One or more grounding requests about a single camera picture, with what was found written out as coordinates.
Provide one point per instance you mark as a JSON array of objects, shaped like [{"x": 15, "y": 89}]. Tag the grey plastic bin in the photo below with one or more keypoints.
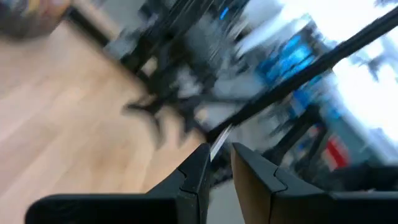
[{"x": 28, "y": 18}]

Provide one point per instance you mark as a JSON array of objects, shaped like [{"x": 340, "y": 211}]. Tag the backlit keyboard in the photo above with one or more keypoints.
[{"x": 292, "y": 59}]

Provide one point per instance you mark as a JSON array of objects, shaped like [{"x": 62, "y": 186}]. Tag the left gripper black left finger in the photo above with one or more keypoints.
[{"x": 189, "y": 193}]

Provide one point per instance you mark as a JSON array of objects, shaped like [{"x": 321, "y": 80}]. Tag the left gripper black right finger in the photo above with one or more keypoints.
[{"x": 264, "y": 193}]

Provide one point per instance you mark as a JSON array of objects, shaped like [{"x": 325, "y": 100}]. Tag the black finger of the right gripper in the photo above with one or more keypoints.
[
  {"x": 152, "y": 109},
  {"x": 188, "y": 127}
]

